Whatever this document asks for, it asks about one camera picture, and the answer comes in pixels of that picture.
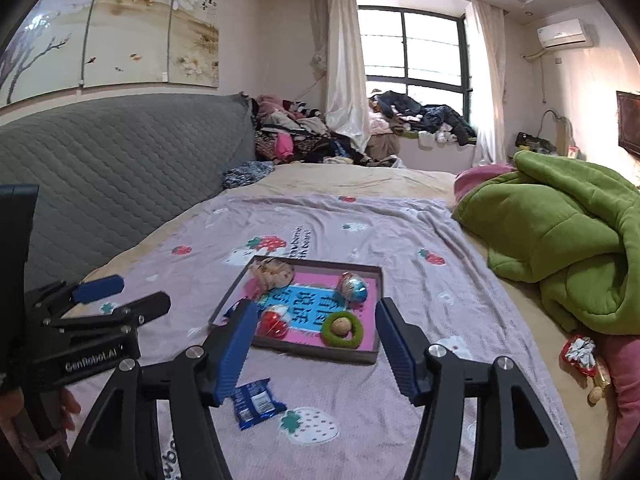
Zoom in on red white surprise egg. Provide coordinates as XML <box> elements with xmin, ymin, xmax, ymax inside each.
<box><xmin>256</xmin><ymin>304</ymin><xmax>292</xmax><ymax>339</ymax></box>

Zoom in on green fuzzy hair ring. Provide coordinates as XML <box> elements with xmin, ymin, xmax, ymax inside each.
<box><xmin>320</xmin><ymin>310</ymin><xmax>365</xmax><ymax>350</ymax></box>

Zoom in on brown walnut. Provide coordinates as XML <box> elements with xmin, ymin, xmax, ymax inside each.
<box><xmin>331</xmin><ymin>316</ymin><xmax>352</xmax><ymax>338</ymax></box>

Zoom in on peanut on bed edge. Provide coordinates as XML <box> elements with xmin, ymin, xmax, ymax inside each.
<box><xmin>588</xmin><ymin>386</ymin><xmax>603</xmax><ymax>405</ymax></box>

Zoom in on red white candy wrapper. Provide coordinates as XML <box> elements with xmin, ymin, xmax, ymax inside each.
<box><xmin>560</xmin><ymin>335</ymin><xmax>597</xmax><ymax>377</ymax></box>

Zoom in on small blue Oreo packet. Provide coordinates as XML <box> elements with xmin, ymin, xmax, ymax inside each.
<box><xmin>232</xmin><ymin>378</ymin><xmax>286</xmax><ymax>430</ymax></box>

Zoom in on grey quilted headboard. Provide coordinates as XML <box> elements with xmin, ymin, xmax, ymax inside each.
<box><xmin>1</xmin><ymin>93</ymin><xmax>255</xmax><ymax>289</ymax></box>

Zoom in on beige plush toy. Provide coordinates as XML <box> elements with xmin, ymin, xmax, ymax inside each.
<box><xmin>250</xmin><ymin>258</ymin><xmax>295</xmax><ymax>292</ymax></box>

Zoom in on pink strawberry print blanket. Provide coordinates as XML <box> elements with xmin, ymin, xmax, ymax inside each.
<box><xmin>85</xmin><ymin>195</ymin><xmax>579</xmax><ymax>479</ymax></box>

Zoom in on dark tray with pink base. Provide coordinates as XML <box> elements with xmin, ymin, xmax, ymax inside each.
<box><xmin>209</xmin><ymin>256</ymin><xmax>384</xmax><ymax>365</ymax></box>

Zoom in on green fleece blanket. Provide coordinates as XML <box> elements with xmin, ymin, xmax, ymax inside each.
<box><xmin>452</xmin><ymin>152</ymin><xmax>639</xmax><ymax>336</ymax></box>

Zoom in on blue red surprise egg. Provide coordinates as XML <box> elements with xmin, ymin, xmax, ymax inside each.
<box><xmin>336</xmin><ymin>272</ymin><xmax>368</xmax><ymax>304</ymax></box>

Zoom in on pile of clothes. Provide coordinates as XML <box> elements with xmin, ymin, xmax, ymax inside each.
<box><xmin>222</xmin><ymin>94</ymin><xmax>402</xmax><ymax>190</ymax></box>

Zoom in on pink pillow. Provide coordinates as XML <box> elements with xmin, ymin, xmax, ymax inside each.
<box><xmin>454</xmin><ymin>164</ymin><xmax>514</xmax><ymax>203</ymax></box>

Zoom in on clothes on window sill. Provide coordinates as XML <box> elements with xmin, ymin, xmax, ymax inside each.
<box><xmin>369</xmin><ymin>91</ymin><xmax>477</xmax><ymax>146</ymax></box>

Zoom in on white curtain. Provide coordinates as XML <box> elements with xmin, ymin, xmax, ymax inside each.
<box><xmin>310</xmin><ymin>0</ymin><xmax>371</xmax><ymax>153</ymax></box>
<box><xmin>465</xmin><ymin>0</ymin><xmax>506</xmax><ymax>167</ymax></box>

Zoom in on dark wooden cabinet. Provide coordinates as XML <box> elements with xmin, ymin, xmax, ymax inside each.
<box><xmin>616</xmin><ymin>91</ymin><xmax>640</xmax><ymax>157</ymax></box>

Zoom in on white air conditioner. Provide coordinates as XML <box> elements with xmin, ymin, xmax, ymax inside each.
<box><xmin>537</xmin><ymin>18</ymin><xmax>593</xmax><ymax>50</ymax></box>

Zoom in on right white curtain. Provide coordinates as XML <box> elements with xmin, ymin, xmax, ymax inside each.
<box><xmin>465</xmin><ymin>0</ymin><xmax>506</xmax><ymax>167</ymax></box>

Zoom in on blossom wall painting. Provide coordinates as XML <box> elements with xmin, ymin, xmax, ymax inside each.
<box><xmin>1</xmin><ymin>0</ymin><xmax>219</xmax><ymax>106</ymax></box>

